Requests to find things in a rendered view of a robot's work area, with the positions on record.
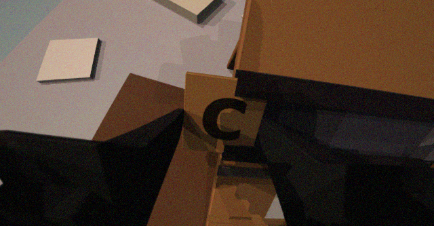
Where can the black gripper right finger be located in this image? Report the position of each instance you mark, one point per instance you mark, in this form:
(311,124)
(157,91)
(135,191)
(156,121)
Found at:
(316,188)

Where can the beige flat square tile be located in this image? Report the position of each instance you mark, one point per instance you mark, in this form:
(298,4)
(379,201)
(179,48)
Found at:
(69,60)

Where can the tan tile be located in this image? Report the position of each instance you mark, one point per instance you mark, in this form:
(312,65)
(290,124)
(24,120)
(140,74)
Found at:
(215,117)

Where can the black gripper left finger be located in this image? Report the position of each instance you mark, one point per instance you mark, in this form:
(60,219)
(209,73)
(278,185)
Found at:
(126,172)

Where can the white paper ticket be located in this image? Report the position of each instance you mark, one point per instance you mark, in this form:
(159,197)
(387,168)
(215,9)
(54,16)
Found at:
(275,211)

